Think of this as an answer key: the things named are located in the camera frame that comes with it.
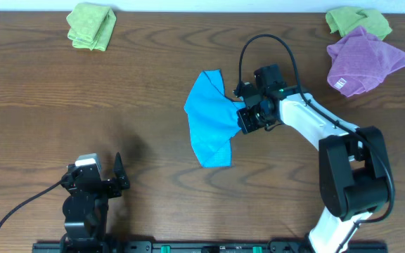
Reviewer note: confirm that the crumpled green cloth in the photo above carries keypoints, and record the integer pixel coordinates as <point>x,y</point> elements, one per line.
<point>345,19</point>

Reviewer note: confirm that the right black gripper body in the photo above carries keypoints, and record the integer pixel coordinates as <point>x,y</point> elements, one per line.
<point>246,119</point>

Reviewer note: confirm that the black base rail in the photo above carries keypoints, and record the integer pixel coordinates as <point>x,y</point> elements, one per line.
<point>179,247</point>

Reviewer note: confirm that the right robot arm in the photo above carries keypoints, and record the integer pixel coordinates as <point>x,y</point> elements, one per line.
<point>355,180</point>

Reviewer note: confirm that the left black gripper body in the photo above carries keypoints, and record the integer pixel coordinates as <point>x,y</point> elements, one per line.
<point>102,186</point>

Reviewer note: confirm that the folded green cloth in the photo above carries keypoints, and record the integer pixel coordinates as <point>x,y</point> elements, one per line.
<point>91,26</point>

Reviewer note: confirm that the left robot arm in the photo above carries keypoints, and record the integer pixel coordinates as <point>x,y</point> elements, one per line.
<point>86,209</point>

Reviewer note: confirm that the blue cloth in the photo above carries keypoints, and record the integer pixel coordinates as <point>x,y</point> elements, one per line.
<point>212,120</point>

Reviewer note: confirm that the purple cloth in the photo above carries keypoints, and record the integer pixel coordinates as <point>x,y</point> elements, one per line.
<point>361,62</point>

